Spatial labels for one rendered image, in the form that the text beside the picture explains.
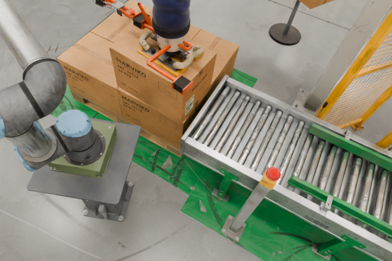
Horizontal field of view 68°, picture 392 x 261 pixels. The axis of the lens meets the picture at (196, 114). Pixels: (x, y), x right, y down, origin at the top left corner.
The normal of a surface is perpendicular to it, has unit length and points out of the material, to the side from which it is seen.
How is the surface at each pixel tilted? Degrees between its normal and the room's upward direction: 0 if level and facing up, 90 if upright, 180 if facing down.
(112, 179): 0
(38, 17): 0
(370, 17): 90
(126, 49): 0
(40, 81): 17
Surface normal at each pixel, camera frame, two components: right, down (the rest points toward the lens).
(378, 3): -0.50, 0.69
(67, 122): 0.19, -0.57
